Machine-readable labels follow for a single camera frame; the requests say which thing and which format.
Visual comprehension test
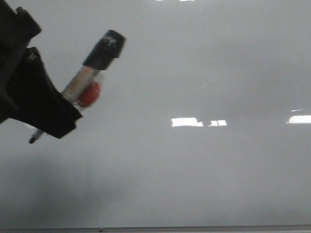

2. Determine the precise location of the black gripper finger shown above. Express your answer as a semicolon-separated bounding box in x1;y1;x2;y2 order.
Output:
9;47;82;139

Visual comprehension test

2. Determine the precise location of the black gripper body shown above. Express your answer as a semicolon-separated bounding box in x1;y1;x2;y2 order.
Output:
0;0;42;122

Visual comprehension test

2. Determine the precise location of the whiteboard marker with black cap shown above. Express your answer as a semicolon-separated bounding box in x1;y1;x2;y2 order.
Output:
29;30;126;144

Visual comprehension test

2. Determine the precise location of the white glossy whiteboard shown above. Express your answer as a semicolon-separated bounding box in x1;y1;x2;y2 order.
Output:
0;0;311;228

